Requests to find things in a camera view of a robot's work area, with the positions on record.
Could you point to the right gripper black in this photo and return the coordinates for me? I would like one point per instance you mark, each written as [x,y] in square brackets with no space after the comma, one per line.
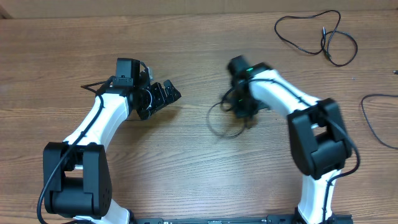
[244,111]

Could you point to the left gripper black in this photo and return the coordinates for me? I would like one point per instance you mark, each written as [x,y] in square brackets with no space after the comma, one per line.
[161,98]

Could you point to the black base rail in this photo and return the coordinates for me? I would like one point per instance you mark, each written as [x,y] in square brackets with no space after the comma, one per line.
[242,221]

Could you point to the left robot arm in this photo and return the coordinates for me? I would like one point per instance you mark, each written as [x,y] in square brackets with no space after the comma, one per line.
[77,182]

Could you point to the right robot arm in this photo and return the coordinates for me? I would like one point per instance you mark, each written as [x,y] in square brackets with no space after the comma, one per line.
[319,144]

